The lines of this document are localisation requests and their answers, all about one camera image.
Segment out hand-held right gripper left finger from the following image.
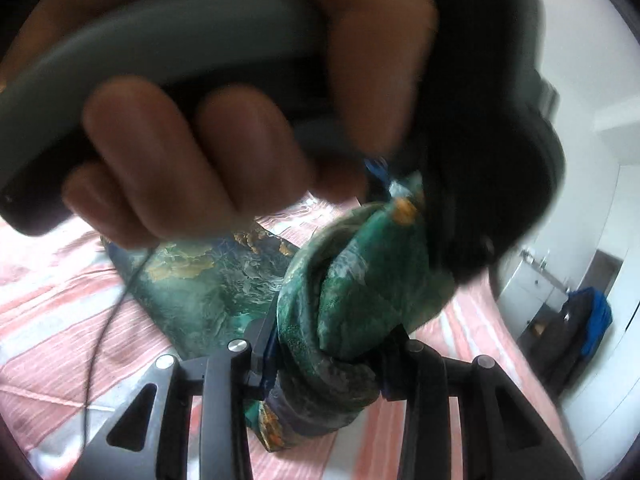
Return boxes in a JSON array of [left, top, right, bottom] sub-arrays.
[[65, 305, 281, 480]]

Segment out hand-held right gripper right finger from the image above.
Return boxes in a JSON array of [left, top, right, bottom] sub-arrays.
[[379, 324, 587, 480]]

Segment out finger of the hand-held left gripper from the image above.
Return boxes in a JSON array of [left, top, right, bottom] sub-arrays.
[[362, 156, 398, 193]]

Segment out green patterned large cloth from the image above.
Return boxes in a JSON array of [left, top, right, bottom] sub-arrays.
[[100, 170, 457, 455]]

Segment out person's left hand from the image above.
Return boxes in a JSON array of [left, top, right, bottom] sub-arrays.
[[27, 0, 441, 253]]

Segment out dark hanging jacket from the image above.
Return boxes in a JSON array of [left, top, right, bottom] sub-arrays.
[[517, 290, 601, 403]]

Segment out white cabinet with knobs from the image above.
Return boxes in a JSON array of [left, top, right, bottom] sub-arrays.
[[497, 246, 573, 341]]

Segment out blue hanging garment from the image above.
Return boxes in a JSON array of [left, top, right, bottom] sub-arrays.
[[575, 287, 614, 361]]

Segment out pink striped bed sheet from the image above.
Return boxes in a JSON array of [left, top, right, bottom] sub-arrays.
[[0, 195, 576, 480]]

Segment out thin black cable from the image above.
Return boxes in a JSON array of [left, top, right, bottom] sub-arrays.
[[81, 245, 154, 466]]

